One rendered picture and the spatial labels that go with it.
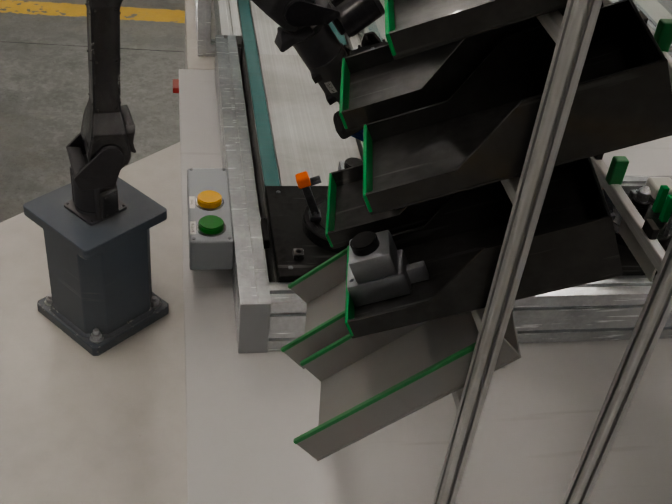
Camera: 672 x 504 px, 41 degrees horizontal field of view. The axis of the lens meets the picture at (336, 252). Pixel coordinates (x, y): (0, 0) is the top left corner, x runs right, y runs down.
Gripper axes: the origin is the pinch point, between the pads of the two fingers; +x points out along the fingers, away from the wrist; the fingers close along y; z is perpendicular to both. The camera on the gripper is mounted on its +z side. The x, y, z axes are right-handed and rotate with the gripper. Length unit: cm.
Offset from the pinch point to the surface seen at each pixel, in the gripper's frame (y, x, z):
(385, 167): -41.3, -19.0, 4.8
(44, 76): 232, 49, -134
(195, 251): -2.1, 4.8, -33.7
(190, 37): 91, 12, -38
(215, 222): 1.2, 4.0, -29.2
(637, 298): -17, 44, 23
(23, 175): 159, 49, -133
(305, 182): -1.1, 4.2, -12.9
